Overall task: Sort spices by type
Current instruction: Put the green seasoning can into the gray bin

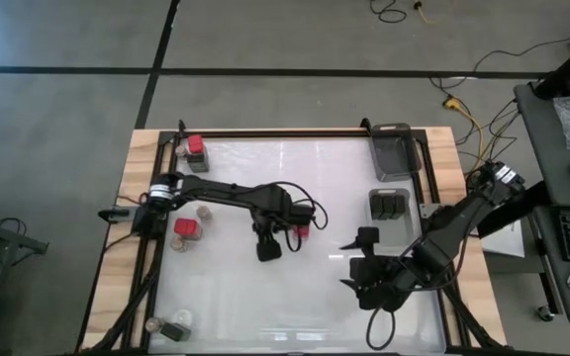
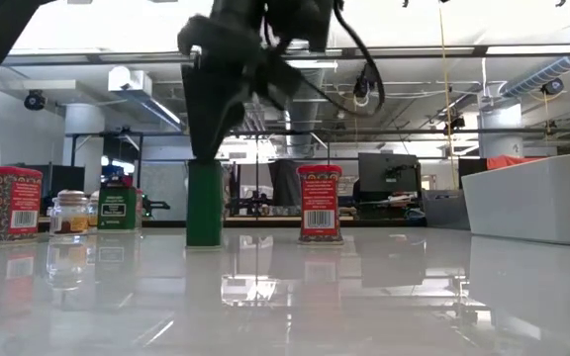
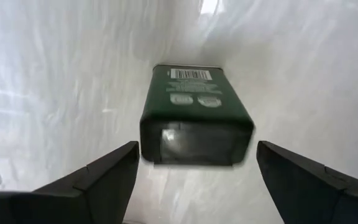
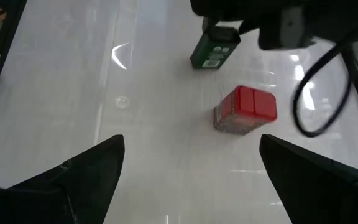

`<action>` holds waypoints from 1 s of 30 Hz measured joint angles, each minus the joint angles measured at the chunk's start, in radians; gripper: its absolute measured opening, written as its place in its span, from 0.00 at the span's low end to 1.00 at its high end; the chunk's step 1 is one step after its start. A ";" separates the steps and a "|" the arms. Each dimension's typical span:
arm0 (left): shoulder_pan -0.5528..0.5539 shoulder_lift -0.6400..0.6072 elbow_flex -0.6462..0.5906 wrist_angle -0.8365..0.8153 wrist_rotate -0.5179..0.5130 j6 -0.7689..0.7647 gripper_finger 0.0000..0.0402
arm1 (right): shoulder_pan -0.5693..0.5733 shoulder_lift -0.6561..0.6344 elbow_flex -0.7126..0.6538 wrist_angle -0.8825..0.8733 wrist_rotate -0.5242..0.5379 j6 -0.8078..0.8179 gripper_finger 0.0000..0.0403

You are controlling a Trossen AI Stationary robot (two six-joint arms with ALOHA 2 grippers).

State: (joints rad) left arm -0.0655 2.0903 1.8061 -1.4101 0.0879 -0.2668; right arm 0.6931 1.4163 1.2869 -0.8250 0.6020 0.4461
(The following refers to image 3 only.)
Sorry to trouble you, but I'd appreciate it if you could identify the green black pepper tin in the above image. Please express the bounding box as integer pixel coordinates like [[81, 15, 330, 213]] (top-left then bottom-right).
[[139, 63, 255, 167]]

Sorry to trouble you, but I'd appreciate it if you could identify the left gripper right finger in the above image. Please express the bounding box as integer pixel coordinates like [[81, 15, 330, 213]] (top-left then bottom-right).
[[255, 140, 349, 224]]

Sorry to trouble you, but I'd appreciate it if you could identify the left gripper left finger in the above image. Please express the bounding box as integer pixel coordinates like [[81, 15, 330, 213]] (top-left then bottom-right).
[[32, 141, 140, 224]]

